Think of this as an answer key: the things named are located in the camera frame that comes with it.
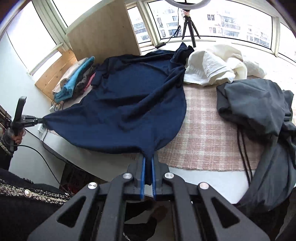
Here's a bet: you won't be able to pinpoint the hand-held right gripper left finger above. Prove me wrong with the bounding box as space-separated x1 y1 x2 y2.
27 154 147 241

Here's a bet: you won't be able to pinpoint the black tripod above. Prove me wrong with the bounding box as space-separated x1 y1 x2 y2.
181 9 201 48

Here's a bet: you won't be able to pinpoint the white crumpled garment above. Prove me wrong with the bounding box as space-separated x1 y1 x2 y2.
183 44 266 87

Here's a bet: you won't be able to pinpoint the blue folded garment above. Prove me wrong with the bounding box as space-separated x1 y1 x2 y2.
54 57 96 102

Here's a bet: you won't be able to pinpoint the black power cord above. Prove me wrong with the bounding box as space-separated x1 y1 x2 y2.
40 130 70 193

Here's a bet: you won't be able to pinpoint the pink plaid blanket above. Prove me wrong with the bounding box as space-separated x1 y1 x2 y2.
47 56 296 172

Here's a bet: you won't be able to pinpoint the beige knit cardigan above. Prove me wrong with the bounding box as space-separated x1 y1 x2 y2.
52 57 89 94

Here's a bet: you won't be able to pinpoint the large light wooden board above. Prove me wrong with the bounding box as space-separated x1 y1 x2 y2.
66 0 141 65

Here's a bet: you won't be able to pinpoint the person's left hand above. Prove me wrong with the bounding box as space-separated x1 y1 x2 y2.
10 129 25 146

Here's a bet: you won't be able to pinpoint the dark grey drawstring pants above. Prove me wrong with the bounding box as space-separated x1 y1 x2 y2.
216 78 296 214

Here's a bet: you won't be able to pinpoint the pine plank panel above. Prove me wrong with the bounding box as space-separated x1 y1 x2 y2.
35 49 78 100

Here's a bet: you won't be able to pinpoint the black ring light cable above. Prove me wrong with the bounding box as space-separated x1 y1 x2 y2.
155 23 182 49

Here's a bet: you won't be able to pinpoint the grey folded garment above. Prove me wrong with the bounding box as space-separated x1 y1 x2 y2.
74 66 99 95

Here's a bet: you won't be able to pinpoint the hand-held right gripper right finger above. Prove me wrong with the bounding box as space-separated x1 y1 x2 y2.
150 155 271 241

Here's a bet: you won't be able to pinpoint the person's left forearm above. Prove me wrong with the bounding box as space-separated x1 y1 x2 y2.
0 111 18 172

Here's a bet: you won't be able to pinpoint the navy blue hoodie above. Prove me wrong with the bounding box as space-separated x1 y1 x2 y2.
43 42 195 160

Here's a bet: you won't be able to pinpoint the white ring light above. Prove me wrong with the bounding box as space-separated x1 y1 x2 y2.
165 0 212 12

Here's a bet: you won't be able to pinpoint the pink folded garment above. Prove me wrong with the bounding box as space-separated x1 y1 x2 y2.
82 73 96 93

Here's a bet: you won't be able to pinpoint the black tweed jacket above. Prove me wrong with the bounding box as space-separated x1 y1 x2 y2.
0 168 77 241

